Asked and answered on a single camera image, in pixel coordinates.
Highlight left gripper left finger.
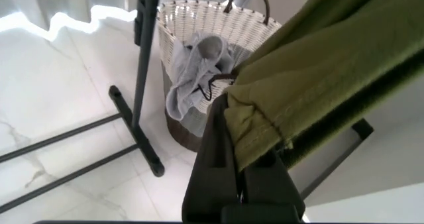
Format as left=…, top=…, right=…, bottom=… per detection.
left=181, top=93, right=245, bottom=223

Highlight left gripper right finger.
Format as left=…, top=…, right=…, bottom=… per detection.
left=243, top=150, right=305, bottom=219

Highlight pale grey shorts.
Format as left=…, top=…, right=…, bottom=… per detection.
left=165, top=31, right=236, bottom=121

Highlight green long-sleeved shirt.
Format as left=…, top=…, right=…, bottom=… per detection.
left=223, top=0, right=424, bottom=172

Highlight black clothes rack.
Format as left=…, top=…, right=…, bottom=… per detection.
left=0, top=0, right=166, bottom=215

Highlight white laundry basket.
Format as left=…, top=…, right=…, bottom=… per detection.
left=156, top=0, right=282, bottom=152

